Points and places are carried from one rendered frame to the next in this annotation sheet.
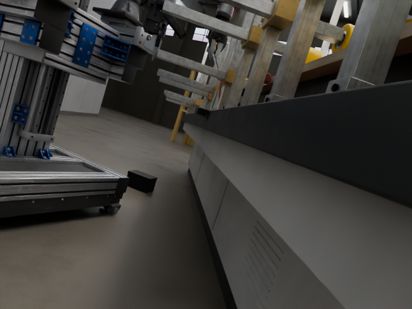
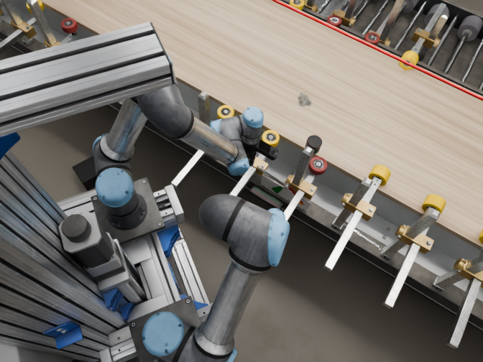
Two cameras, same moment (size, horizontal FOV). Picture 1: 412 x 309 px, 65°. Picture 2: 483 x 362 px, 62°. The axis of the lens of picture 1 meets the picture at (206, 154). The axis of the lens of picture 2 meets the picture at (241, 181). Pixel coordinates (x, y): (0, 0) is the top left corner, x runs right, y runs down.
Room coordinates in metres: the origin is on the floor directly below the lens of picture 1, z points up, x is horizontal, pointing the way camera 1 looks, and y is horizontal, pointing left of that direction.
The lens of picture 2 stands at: (1.05, 0.83, 2.45)
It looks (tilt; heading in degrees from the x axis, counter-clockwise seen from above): 63 degrees down; 306
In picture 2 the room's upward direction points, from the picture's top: 6 degrees clockwise
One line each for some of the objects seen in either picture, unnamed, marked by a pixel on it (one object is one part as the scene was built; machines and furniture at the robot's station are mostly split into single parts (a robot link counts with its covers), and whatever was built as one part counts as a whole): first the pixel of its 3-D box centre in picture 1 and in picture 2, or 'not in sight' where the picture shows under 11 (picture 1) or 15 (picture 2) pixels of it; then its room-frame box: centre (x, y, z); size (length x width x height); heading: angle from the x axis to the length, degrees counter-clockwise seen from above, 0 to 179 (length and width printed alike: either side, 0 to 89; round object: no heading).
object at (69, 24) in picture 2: not in sight; (71, 31); (2.81, 0.09, 0.85); 0.08 x 0.08 x 0.11
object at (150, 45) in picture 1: (151, 46); not in sight; (1.25, 0.32, 0.86); 0.06 x 0.03 x 0.09; 98
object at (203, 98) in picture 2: (215, 84); (205, 127); (1.84, 0.07, 0.88); 0.04 x 0.04 x 0.48; 8
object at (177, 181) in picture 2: (197, 91); (202, 152); (1.79, 0.15, 0.80); 0.44 x 0.03 x 0.04; 98
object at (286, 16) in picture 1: (278, 16); (413, 238); (0.83, -0.07, 0.94); 0.14 x 0.06 x 0.05; 8
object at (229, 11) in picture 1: (224, 11); (251, 135); (1.54, 0.12, 1.17); 0.08 x 0.08 x 0.05
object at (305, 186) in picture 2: (230, 79); (300, 185); (1.33, 0.00, 0.84); 0.14 x 0.06 x 0.05; 8
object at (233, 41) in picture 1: (222, 80); not in sight; (1.60, 0.04, 0.87); 0.04 x 0.04 x 0.48; 8
